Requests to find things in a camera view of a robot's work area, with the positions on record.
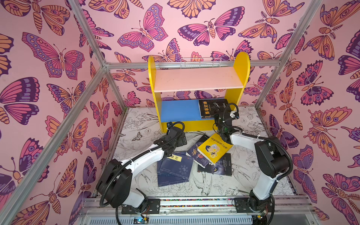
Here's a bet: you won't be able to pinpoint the black book orange title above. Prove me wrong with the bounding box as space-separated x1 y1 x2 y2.
198 98 228 119

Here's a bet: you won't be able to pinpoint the purple book gold characters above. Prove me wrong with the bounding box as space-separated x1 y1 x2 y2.
186 135 210 168

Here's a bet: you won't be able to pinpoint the yellow cartoon book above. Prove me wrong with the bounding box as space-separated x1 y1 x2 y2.
197 134 233 164

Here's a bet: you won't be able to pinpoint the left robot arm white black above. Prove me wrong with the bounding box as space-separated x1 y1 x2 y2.
96 121 187 213

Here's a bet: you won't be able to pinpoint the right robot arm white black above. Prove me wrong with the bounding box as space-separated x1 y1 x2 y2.
214 103 293 212

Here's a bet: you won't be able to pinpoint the navy book yellow label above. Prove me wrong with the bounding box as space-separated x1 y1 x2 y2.
159 154 194 180

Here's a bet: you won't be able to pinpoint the navy book underneath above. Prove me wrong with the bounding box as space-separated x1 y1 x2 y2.
157 160 189 187

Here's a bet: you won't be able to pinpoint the yellow pink blue bookshelf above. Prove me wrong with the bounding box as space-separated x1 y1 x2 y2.
148 52 250 132

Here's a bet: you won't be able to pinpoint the black wolf eye book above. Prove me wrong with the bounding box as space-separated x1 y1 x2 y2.
197 153 232 176

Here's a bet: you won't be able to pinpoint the small green circuit board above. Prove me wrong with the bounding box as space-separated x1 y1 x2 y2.
133 217 149 225

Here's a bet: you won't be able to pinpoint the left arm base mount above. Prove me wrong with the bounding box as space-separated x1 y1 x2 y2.
121 199 161 215

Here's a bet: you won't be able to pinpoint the white slotted cable duct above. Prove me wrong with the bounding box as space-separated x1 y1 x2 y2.
87 215 254 225

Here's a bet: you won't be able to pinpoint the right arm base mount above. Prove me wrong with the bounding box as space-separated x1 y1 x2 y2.
232 196 275 214

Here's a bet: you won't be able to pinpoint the aluminium front rail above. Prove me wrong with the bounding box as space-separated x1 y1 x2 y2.
81 195 313 217

